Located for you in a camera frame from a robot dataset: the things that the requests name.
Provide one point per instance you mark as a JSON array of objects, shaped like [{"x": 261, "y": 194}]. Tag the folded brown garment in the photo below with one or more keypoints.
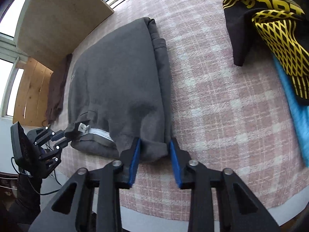
[{"x": 56, "y": 89}]

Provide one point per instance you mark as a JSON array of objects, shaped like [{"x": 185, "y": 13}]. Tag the large light wooden board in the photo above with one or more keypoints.
[{"x": 55, "y": 24}]

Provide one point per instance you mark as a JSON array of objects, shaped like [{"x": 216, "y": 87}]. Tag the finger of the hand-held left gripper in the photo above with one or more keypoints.
[
  {"x": 56, "y": 149},
  {"x": 45, "y": 134}
]

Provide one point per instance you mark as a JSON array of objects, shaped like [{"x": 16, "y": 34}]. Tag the white window frame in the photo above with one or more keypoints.
[{"x": 6, "y": 47}]

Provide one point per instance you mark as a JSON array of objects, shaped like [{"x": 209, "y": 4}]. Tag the person's left forearm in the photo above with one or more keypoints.
[{"x": 26, "y": 198}]

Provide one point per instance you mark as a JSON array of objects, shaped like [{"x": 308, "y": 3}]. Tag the pine plank board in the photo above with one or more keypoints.
[{"x": 31, "y": 94}]

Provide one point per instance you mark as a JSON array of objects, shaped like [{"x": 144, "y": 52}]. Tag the grey daisy print t-shirt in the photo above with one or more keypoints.
[{"x": 115, "y": 77}]

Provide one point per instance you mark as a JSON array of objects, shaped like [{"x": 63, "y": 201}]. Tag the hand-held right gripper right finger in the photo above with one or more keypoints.
[{"x": 175, "y": 166}]

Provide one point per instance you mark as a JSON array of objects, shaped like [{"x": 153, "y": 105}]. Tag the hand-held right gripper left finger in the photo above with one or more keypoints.
[{"x": 134, "y": 166}]

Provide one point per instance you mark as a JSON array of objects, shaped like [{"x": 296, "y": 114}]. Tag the blue garment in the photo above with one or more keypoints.
[{"x": 299, "y": 125}]

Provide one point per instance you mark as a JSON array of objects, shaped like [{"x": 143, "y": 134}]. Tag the pink plaid blanket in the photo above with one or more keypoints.
[{"x": 217, "y": 113}]

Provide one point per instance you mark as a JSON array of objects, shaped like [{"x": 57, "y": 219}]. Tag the black garment with yellow pattern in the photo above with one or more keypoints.
[{"x": 239, "y": 29}]

